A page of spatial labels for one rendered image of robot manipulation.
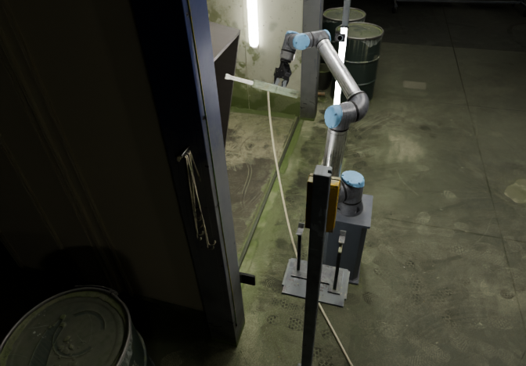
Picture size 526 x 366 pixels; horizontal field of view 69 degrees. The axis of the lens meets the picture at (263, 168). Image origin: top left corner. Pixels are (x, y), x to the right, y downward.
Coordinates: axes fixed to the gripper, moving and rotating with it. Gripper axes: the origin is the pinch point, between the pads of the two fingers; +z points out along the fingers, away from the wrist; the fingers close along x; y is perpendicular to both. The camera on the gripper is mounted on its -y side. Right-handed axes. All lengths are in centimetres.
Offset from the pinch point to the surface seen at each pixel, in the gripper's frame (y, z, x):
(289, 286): -78, 91, -6
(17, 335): -68, 133, 114
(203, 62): -92, -5, 65
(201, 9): -94, -22, 69
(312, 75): 171, -22, -98
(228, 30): 25, -28, 35
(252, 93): 221, 17, -50
